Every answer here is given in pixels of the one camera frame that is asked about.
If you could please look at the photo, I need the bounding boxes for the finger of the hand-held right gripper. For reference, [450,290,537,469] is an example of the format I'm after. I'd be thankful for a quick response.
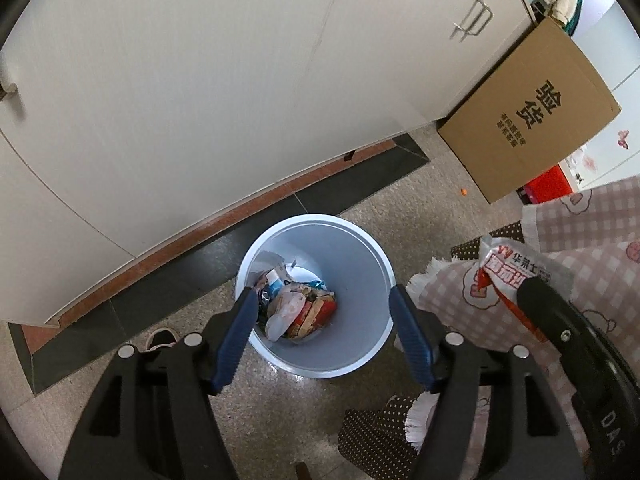
[516,276,601,376]

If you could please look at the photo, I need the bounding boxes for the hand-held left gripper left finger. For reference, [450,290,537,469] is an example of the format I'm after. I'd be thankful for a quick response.
[60,287,259,480]

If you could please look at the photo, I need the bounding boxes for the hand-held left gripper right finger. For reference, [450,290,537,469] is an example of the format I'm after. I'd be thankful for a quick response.
[389,284,586,480]

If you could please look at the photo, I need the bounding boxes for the white and red snack packet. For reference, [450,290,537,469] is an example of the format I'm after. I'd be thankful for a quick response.
[475,234,576,345]

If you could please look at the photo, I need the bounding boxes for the orange and white snack packet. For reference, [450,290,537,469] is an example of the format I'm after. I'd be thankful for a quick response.
[264,287,307,342]

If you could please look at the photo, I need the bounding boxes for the blue and white carton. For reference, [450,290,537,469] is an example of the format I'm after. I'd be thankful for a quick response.
[252,251,300,306]

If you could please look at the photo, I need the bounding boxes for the white trash bin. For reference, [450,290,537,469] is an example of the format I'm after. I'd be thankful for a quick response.
[234,215,396,380]

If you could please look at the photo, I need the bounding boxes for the shoe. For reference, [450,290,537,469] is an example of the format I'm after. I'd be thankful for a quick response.
[144,327,181,353]

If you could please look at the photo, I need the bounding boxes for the brown dotted cloth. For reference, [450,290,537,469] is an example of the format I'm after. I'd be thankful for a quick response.
[337,220,526,468]

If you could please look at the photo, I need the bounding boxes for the pink checked blanket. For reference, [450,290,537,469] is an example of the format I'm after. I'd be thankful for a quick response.
[405,175,640,480]

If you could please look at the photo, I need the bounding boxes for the red plastic container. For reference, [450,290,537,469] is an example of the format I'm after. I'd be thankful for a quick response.
[520,165,576,205]

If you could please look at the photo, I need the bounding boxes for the brown cardboard box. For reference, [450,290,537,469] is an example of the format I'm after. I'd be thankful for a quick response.
[437,15,622,205]

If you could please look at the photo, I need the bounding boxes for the white cabinet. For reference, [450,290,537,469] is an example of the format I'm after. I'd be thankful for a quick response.
[0,0,533,326]

